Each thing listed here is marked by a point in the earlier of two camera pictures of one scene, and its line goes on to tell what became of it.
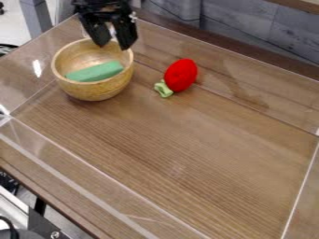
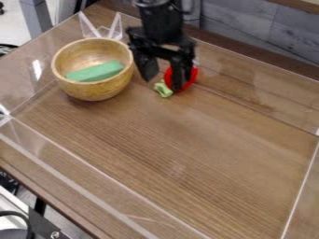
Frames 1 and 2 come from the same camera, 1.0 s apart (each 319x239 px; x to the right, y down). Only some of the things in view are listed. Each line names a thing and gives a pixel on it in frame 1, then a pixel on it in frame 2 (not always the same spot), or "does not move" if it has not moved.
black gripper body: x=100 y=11 → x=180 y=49
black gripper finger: x=126 y=31 → x=180 y=71
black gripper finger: x=96 y=24 → x=146 y=63
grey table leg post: x=36 y=15 does not move
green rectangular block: x=98 y=72 does not move
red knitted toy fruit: x=180 y=74 does not move
